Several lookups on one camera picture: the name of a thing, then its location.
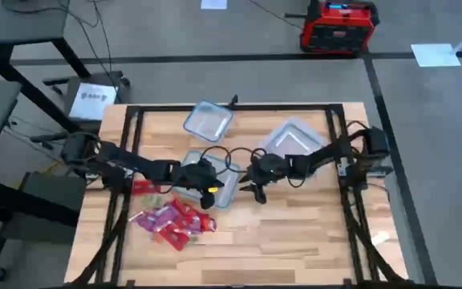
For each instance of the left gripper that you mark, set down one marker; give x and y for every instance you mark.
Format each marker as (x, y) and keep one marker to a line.
(191, 180)

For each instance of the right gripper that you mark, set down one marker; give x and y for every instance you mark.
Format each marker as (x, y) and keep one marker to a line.
(273, 168)

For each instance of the purple candy pack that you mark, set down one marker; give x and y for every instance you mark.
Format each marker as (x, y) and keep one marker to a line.
(194, 225)
(155, 218)

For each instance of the green candy pack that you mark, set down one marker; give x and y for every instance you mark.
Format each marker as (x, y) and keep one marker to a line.
(193, 240)
(151, 200)

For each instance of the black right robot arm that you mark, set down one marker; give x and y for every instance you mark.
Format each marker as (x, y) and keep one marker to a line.
(327, 154)

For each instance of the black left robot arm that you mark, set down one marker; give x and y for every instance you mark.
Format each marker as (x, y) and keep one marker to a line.
(134, 160)

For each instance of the yellow tag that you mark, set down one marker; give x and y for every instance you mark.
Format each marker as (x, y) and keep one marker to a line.
(213, 189)

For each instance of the white sticker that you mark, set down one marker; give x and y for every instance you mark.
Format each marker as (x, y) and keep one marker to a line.
(380, 238)

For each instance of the white printed paper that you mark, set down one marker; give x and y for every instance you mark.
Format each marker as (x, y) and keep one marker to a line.
(92, 102)

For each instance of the dark grey box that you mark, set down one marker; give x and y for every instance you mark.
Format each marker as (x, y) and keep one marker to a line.
(54, 192)

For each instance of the red portable power station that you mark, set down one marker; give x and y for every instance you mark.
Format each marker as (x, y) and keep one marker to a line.
(335, 36)

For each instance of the white paper sheet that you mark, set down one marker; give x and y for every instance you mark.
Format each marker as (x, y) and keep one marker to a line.
(435, 55)
(213, 4)

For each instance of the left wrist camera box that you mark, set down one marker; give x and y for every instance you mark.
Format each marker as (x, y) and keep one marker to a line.
(202, 172)

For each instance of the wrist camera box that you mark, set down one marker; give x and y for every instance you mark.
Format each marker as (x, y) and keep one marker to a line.
(202, 172)
(271, 164)

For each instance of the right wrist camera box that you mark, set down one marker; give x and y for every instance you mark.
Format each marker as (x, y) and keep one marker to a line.
(271, 164)

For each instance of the small black bracket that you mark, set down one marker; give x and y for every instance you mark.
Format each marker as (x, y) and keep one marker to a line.
(233, 101)

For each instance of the grey metal base plate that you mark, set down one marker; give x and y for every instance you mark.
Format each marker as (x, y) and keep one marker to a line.
(342, 170)

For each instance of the black table leg frame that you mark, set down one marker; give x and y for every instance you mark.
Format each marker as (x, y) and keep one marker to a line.
(22, 198)

